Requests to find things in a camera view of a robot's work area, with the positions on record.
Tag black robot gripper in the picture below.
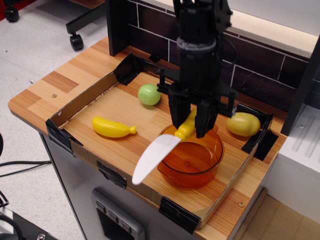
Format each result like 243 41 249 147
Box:
157 46 238 138

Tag yellow white toy knife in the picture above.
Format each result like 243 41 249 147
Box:
132 109 197 185

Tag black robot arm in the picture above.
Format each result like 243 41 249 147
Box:
158 0 238 138

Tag orange transparent plastic pot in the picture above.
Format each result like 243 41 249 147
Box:
157 126 225 189

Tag taped cardboard fence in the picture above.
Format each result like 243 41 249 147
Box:
44 53 285 240

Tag green toy apple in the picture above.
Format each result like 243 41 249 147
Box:
138 84 161 106

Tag yellow-green toy potato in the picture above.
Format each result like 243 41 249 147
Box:
227 112 261 137

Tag yellow toy banana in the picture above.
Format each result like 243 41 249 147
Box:
91 116 137 138

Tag black office chair base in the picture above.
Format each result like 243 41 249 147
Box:
65 0 106 51

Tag grey oven control panel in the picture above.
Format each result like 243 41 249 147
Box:
91 189 146 240

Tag black caster wheel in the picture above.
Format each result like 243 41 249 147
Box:
4 6 19 23

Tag black vertical post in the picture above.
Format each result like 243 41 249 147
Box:
105 0 138 56

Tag black floor cable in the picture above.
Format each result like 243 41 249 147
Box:
0 159 52 178

